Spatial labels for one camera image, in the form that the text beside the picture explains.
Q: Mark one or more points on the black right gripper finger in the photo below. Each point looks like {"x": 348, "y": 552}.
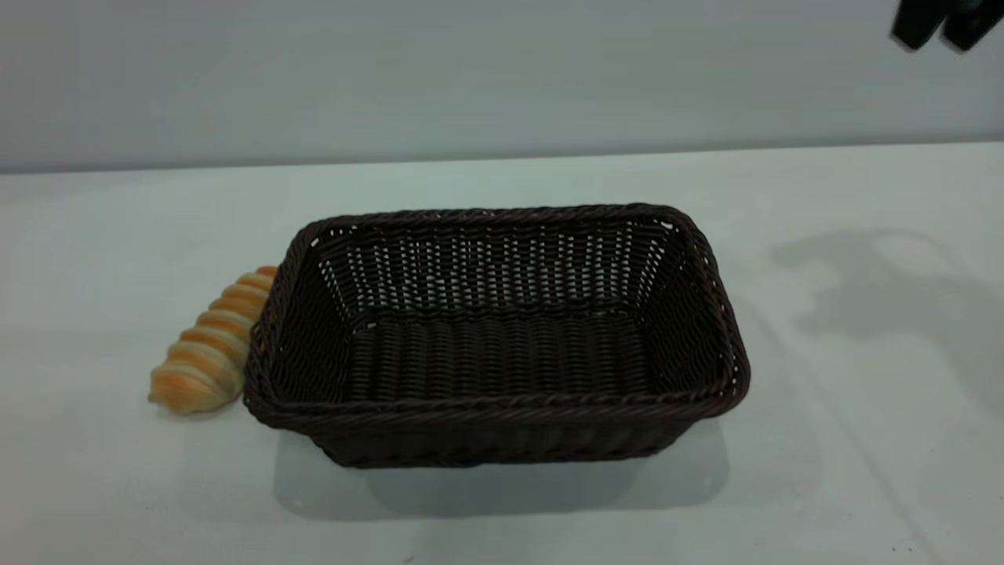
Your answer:
{"x": 918, "y": 22}
{"x": 973, "y": 23}

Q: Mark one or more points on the dark brown woven basket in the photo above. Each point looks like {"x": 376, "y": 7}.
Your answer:
{"x": 502, "y": 353}

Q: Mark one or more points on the striped golden bread roll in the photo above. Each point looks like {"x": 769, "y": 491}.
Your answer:
{"x": 208, "y": 357}

